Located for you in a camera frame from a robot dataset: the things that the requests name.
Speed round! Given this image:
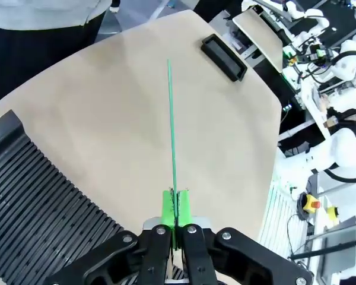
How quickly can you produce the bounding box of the black slotted PCB rack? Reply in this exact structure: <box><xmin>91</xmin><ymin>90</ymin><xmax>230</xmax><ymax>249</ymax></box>
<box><xmin>0</xmin><ymin>109</ymin><xmax>190</xmax><ymax>285</ymax></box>

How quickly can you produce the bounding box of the yellow emergency stop box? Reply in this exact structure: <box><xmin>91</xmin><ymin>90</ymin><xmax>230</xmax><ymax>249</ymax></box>
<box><xmin>299</xmin><ymin>191</ymin><xmax>322</xmax><ymax>214</ymax></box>

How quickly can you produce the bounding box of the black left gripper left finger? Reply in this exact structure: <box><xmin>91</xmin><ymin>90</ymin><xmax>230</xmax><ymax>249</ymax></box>
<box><xmin>43</xmin><ymin>189</ymin><xmax>176</xmax><ymax>285</ymax></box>

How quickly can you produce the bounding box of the light rectangular side table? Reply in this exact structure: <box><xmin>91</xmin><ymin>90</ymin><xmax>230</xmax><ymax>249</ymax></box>
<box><xmin>231</xmin><ymin>5</ymin><xmax>284</xmax><ymax>72</ymax></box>

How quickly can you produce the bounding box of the person in grey hoodie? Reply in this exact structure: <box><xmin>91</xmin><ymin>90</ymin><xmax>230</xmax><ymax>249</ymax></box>
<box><xmin>0</xmin><ymin>0</ymin><xmax>111</xmax><ymax>108</ymax></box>

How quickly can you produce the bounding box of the black plastic tray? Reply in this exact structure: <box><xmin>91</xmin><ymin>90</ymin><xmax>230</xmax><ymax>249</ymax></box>
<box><xmin>199</xmin><ymin>33</ymin><xmax>248</xmax><ymax>83</ymax></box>

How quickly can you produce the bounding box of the seated person with black hair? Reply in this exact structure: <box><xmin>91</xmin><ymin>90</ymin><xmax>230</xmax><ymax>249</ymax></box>
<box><xmin>316</xmin><ymin>96</ymin><xmax>356</xmax><ymax>179</ymax></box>

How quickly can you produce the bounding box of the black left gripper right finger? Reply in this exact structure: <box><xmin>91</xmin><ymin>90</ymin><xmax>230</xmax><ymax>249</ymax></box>
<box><xmin>176</xmin><ymin>188</ymin><xmax>314</xmax><ymax>285</ymax></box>

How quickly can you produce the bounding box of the green PCB board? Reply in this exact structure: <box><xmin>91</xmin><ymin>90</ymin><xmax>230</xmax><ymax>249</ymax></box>
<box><xmin>166</xmin><ymin>58</ymin><xmax>180</xmax><ymax>217</ymax></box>

